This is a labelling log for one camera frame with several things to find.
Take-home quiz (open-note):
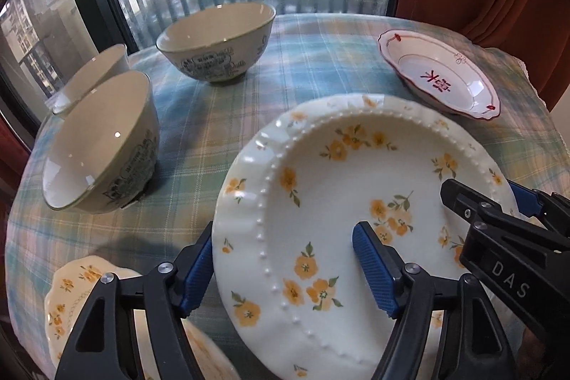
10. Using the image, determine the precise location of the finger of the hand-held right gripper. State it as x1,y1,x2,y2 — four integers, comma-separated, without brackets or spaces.
440,179,570,251
508,179,570,236

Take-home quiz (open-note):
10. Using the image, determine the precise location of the cream printed bowl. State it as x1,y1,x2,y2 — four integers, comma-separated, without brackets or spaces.
51,43,130,115
42,71,161,214
156,1,277,84

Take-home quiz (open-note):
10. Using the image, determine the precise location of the red-rimmed white dish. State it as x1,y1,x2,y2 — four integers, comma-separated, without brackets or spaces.
377,29,502,123

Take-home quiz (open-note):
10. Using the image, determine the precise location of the plaid tablecloth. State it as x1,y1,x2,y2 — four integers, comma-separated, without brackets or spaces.
6,12,570,380

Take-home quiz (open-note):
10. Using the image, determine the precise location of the large yellow floral plate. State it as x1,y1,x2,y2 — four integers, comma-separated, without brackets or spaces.
212,94,519,380

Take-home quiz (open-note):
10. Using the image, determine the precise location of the small yellow floral plate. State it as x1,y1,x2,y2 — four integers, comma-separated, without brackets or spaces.
43,255,241,380

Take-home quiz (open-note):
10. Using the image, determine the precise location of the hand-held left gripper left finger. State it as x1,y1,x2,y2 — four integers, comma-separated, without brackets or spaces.
53,221,215,380

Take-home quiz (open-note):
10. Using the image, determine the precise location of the balcony railing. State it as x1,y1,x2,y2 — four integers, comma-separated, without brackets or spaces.
18,0,397,96

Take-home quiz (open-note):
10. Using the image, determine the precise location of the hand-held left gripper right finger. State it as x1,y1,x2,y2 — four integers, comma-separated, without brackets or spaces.
352,221,517,380

